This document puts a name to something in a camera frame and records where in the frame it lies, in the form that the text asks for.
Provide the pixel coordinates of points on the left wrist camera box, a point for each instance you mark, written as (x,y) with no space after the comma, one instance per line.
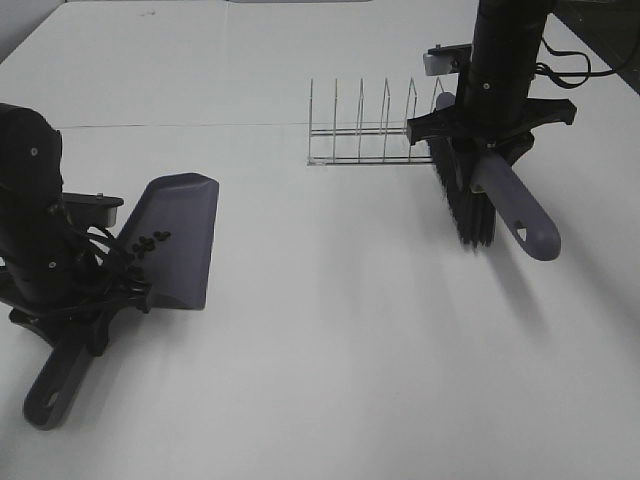
(95,209)

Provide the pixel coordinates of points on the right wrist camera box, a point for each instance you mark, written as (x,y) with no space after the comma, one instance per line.
(444,60)

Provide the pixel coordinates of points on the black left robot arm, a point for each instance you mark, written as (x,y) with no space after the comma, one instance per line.
(63,271)

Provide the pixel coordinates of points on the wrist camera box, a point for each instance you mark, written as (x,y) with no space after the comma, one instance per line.
(95,209)
(444,60)

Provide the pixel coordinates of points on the metal wire dish rack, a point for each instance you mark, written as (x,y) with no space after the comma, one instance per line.
(357,133)

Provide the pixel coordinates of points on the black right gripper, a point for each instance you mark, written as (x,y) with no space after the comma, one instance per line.
(454,122)

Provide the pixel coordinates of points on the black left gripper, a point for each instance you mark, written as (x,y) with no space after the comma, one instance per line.
(90,315)

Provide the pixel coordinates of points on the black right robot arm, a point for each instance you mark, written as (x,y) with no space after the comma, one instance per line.
(491,107)

